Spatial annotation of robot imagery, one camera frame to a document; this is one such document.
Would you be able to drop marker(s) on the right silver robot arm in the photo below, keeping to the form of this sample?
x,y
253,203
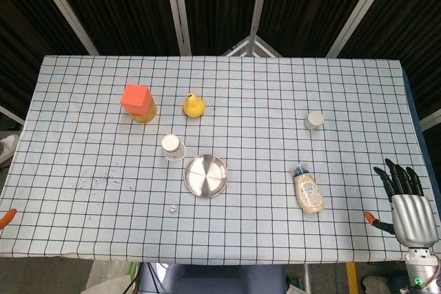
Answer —
x,y
422,266

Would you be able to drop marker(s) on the light blue checkered tablecloth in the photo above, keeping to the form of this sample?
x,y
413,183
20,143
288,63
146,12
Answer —
x,y
258,135

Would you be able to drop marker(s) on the mayonnaise squeeze bottle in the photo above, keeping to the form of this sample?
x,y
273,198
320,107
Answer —
x,y
309,194

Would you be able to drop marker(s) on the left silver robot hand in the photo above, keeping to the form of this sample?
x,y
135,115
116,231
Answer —
x,y
7,217

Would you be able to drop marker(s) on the small white lidded jar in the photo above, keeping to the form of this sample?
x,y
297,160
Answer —
x,y
315,120

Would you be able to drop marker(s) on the white triangular frame foot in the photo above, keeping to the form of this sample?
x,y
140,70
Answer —
x,y
252,40

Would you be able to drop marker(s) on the small white die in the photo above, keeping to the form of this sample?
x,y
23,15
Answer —
x,y
172,208

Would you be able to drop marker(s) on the round stainless steel plate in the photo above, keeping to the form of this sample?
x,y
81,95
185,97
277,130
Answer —
x,y
205,177

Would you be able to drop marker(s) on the orange cube block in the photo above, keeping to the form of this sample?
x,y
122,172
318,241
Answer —
x,y
134,97

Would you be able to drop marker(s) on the thin metal pole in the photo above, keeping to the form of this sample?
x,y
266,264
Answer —
x,y
307,278

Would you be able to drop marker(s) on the white frame bar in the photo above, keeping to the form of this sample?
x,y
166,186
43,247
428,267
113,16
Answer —
x,y
12,115
430,120

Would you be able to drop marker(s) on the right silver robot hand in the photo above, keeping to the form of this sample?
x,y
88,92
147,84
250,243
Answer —
x,y
413,218

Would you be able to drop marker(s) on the white paper cup blue print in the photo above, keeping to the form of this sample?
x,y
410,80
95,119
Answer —
x,y
170,144

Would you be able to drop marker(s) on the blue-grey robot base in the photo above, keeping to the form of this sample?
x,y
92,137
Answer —
x,y
213,280

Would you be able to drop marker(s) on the grey shoe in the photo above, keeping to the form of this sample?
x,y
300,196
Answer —
x,y
375,284

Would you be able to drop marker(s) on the white shoe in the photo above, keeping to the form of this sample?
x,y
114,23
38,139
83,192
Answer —
x,y
8,146

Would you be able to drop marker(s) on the yellow toy pear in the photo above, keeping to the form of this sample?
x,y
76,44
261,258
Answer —
x,y
193,108

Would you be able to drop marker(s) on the yellow cylinder block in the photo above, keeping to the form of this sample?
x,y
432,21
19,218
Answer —
x,y
146,117

